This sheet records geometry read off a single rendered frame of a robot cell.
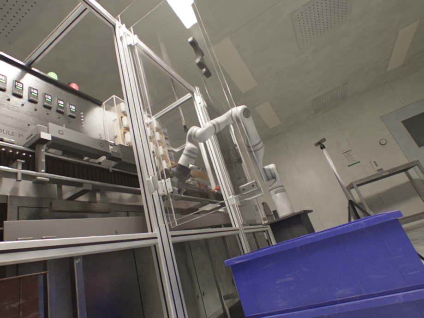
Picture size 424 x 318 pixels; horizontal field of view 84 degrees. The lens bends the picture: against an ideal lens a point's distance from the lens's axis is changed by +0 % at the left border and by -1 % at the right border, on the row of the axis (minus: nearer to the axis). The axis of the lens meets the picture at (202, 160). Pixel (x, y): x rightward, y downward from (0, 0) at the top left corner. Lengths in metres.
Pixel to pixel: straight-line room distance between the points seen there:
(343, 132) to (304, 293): 5.26
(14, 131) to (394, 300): 1.64
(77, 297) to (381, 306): 0.85
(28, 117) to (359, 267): 1.60
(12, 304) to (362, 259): 0.93
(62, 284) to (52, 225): 0.33
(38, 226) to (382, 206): 5.58
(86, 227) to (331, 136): 5.60
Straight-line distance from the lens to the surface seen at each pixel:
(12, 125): 1.51
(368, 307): 0.94
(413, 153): 6.02
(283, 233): 1.44
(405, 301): 0.94
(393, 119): 6.17
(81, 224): 0.83
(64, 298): 1.07
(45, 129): 1.04
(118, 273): 1.22
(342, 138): 5.99
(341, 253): 0.93
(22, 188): 1.29
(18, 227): 0.75
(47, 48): 1.71
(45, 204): 1.10
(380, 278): 0.94
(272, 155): 6.07
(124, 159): 1.24
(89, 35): 2.85
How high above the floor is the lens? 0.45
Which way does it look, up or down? 22 degrees up
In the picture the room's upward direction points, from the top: 17 degrees counter-clockwise
